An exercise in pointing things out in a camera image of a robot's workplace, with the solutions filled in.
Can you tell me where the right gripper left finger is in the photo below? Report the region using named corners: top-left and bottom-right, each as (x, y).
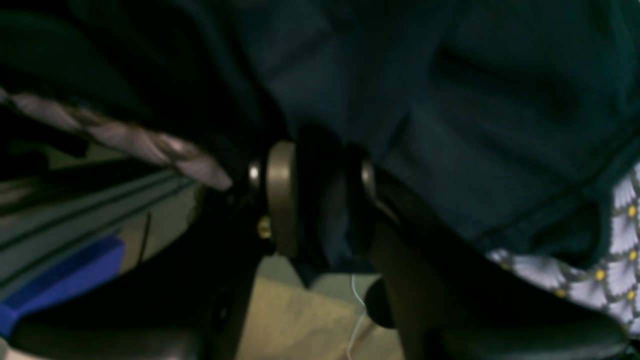
top-left (10, 140), bottom-right (298, 360)

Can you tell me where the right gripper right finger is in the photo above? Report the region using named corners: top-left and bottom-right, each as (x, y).
top-left (345, 150), bottom-right (629, 360)

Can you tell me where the dark navy T-shirt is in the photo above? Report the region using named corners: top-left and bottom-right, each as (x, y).
top-left (1, 0), bottom-right (639, 269)

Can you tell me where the blue clamp at right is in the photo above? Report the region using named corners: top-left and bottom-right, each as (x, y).
top-left (0, 234), bottom-right (126, 337)

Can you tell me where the fan-patterned tablecloth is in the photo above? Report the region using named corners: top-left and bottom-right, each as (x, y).
top-left (1, 89), bottom-right (639, 341)

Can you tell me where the aluminium frame rail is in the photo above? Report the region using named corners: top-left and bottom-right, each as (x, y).
top-left (0, 159), bottom-right (195, 299)

